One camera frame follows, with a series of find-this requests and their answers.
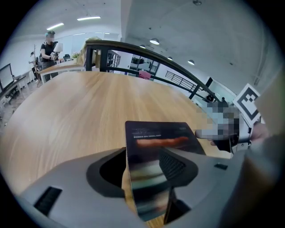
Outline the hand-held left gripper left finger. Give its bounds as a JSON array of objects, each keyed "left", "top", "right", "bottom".
[{"left": 19, "top": 147, "right": 152, "bottom": 228}]

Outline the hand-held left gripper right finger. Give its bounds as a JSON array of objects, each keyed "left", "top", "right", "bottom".
[{"left": 159, "top": 146, "right": 246, "bottom": 228}]

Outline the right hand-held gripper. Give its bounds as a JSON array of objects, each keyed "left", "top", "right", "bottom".
[{"left": 194, "top": 83, "right": 261, "bottom": 155}]

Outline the person's right forearm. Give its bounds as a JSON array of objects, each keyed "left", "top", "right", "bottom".
[{"left": 251, "top": 122, "right": 270, "bottom": 143}]

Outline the light blue table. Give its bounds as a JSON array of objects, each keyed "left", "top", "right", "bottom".
[{"left": 192, "top": 97, "right": 215, "bottom": 108}]

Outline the large wooden table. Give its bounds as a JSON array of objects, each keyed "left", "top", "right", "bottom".
[{"left": 0, "top": 71, "right": 232, "bottom": 197}]

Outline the black metal railing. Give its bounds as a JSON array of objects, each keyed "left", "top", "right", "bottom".
[{"left": 85, "top": 40, "right": 221, "bottom": 103}]

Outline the white desk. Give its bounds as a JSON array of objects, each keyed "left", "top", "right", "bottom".
[{"left": 0, "top": 75, "right": 30, "bottom": 106}]

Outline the long wooden table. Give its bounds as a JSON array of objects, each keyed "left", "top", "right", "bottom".
[{"left": 38, "top": 59, "right": 86, "bottom": 83}]

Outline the wooden coat rack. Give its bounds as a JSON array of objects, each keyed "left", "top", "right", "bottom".
[{"left": 33, "top": 43, "right": 43, "bottom": 88}]

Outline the black monitor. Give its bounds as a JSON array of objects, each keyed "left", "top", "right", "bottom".
[{"left": 0, "top": 63, "right": 14, "bottom": 90}]

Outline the beige jacket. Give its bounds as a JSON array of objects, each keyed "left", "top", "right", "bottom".
[{"left": 76, "top": 36, "right": 103, "bottom": 68}]

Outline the white table lamp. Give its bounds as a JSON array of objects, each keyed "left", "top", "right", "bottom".
[{"left": 53, "top": 42, "right": 64, "bottom": 59}]

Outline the ceiling strip light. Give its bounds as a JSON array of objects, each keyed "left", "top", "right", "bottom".
[
  {"left": 76, "top": 16, "right": 102, "bottom": 22},
  {"left": 46, "top": 22, "right": 65, "bottom": 31}
]

